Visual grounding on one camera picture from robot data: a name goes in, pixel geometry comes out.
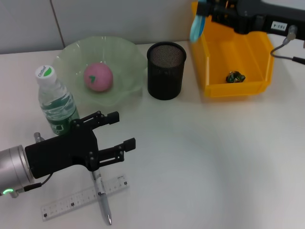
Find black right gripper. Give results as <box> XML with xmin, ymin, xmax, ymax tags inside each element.
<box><xmin>196</xmin><ymin>0</ymin><xmax>305</xmax><ymax>40</ymax></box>

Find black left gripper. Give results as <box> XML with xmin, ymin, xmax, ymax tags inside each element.
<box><xmin>25</xmin><ymin>110</ymin><xmax>137</xmax><ymax>179</ymax></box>

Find blue scissors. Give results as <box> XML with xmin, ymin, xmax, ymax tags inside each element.
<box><xmin>190</xmin><ymin>0</ymin><xmax>207</xmax><ymax>44</ymax></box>

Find pink peach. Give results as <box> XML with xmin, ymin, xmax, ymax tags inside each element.
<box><xmin>83</xmin><ymin>62</ymin><xmax>114</xmax><ymax>93</ymax></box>

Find green plastic wrapper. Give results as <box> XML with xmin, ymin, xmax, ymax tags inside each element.
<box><xmin>225</xmin><ymin>70</ymin><xmax>245</xmax><ymax>83</ymax></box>

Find clear green-label water bottle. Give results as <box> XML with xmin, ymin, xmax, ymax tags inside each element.
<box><xmin>35</xmin><ymin>64</ymin><xmax>81</xmax><ymax>136</ymax></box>

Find clear plastic ruler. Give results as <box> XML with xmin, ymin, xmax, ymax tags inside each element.
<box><xmin>41</xmin><ymin>175</ymin><xmax>131</xmax><ymax>222</ymax></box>

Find black mesh pen holder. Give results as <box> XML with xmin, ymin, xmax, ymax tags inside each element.
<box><xmin>146</xmin><ymin>42</ymin><xmax>187</xmax><ymax>101</ymax></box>

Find translucent green fruit plate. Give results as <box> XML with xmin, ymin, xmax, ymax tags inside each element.
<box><xmin>52</xmin><ymin>35</ymin><xmax>148</xmax><ymax>113</ymax></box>

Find grey white pen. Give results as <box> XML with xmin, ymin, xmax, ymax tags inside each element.
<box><xmin>91</xmin><ymin>169</ymin><xmax>112</xmax><ymax>225</ymax></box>

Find yellow plastic bin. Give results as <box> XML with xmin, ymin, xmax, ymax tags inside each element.
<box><xmin>191</xmin><ymin>1</ymin><xmax>275</xmax><ymax>98</ymax></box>

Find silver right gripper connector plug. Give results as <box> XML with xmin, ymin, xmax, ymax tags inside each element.
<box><xmin>286</xmin><ymin>24</ymin><xmax>298</xmax><ymax>40</ymax></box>

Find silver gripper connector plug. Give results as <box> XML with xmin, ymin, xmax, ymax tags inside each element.
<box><xmin>286</xmin><ymin>24</ymin><xmax>298</xmax><ymax>40</ymax></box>
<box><xmin>33</xmin><ymin>132</ymin><xmax>46</xmax><ymax>144</ymax></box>

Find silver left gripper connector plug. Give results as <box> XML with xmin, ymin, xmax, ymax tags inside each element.
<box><xmin>33</xmin><ymin>132</ymin><xmax>46</xmax><ymax>144</ymax></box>

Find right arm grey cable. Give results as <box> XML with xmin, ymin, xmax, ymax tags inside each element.
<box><xmin>270</xmin><ymin>35</ymin><xmax>305</xmax><ymax>65</ymax></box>

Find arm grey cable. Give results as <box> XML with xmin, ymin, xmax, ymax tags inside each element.
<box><xmin>23</xmin><ymin>173</ymin><xmax>54</xmax><ymax>192</ymax></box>
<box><xmin>270</xmin><ymin>35</ymin><xmax>305</xmax><ymax>65</ymax></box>

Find left arm grey cable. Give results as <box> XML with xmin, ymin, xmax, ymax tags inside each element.
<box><xmin>23</xmin><ymin>173</ymin><xmax>54</xmax><ymax>192</ymax></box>

